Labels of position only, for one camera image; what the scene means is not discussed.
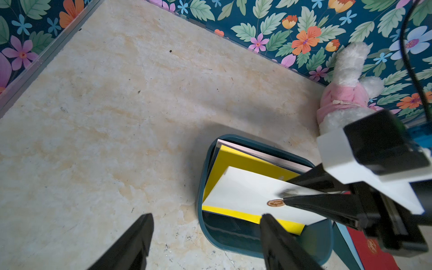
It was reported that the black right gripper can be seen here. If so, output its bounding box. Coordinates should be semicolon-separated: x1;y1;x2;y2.
283;164;432;258

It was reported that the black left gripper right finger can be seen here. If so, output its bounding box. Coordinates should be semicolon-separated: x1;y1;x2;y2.
259;214;321;270

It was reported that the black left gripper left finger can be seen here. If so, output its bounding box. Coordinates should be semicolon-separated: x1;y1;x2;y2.
89;213;154;270

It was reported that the red envelope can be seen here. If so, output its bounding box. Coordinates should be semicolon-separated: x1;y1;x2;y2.
347;227;399;270

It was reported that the bright yellow envelope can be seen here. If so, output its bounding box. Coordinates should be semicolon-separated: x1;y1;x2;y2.
202;146;299;224

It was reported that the teal storage box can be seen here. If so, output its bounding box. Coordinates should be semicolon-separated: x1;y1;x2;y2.
196;134;334;265

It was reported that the light blue envelope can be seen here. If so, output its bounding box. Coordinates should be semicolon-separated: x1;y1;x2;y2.
336;223;365;270

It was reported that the dark green envelope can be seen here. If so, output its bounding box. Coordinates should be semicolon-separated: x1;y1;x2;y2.
333;223;362;270

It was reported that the white plush bunny pink shirt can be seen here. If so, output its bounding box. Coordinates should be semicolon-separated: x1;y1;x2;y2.
317;42;384;135

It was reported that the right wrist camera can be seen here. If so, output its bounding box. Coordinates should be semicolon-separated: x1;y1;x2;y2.
317;110;432;215

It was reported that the aluminium frame profile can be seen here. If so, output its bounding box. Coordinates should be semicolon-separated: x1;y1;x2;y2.
1;1;101;115

